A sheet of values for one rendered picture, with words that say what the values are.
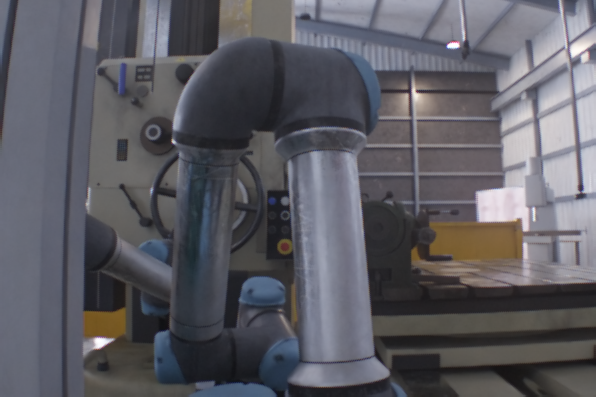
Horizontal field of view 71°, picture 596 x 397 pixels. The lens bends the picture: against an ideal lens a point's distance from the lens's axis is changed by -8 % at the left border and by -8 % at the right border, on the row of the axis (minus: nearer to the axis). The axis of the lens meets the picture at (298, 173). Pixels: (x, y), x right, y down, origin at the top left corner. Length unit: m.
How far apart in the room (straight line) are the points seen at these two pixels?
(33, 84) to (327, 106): 0.32
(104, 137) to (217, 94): 1.37
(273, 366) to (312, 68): 0.41
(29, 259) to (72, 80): 0.13
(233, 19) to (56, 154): 2.30
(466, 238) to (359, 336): 3.82
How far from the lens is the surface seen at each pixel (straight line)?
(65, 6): 0.36
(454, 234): 4.27
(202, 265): 0.58
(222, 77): 0.52
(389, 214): 1.59
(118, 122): 1.86
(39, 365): 0.34
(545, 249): 7.59
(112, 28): 2.80
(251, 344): 0.68
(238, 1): 2.65
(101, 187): 1.84
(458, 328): 1.61
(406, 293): 1.58
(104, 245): 0.90
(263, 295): 0.75
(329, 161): 0.52
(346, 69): 0.56
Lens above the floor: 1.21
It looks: 7 degrees up
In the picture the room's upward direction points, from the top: straight up
